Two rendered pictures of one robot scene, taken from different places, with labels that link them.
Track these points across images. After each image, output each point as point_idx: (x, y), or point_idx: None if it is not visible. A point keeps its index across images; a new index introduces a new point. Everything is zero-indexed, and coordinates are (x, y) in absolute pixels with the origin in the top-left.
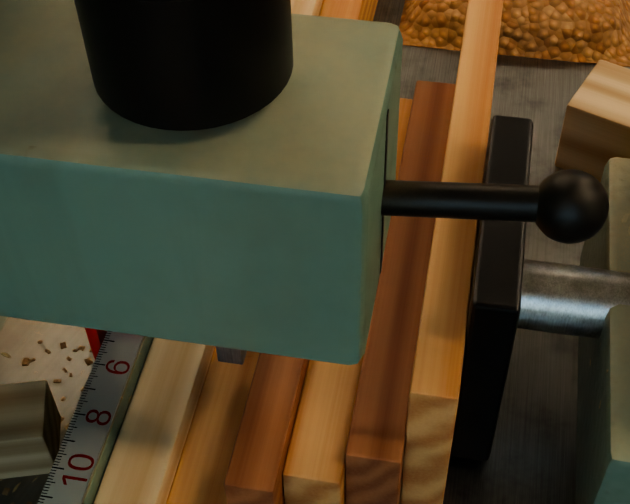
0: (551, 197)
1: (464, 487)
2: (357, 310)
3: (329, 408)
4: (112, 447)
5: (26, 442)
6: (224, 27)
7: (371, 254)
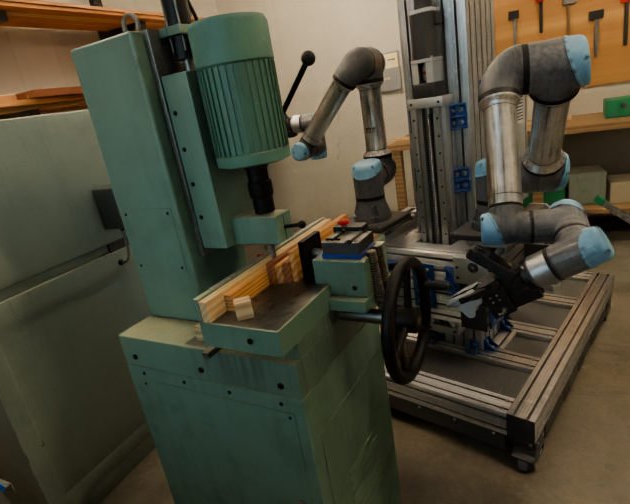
0: (298, 222)
1: (304, 279)
2: (277, 234)
3: (283, 261)
4: (255, 264)
5: None
6: (263, 202)
7: (279, 228)
